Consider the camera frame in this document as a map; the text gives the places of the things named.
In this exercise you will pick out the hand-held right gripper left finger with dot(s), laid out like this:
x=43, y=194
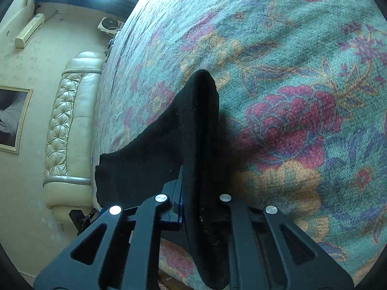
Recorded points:
x=173, y=207

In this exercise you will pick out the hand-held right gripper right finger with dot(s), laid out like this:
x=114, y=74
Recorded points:
x=234, y=220

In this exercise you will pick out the black pants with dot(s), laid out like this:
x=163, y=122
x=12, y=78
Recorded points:
x=181, y=139

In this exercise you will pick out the black bedside device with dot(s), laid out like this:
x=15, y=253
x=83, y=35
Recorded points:
x=80, y=219

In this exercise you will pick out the cream tufted leather headboard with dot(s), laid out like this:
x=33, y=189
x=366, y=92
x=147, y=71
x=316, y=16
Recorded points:
x=71, y=120

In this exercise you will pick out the floral bedspread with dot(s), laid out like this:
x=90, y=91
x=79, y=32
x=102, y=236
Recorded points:
x=287, y=81

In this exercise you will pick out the white box fan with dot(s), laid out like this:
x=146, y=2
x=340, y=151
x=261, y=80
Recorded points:
x=110, y=24

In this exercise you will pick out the dark blue curtain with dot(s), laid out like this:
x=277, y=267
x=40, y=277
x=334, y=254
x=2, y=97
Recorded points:
x=87, y=1

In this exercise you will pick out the framed wall picture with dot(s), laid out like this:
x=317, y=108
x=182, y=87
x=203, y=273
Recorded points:
x=12, y=117

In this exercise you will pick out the white wall air conditioner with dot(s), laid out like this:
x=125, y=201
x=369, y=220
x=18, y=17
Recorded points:
x=28, y=31

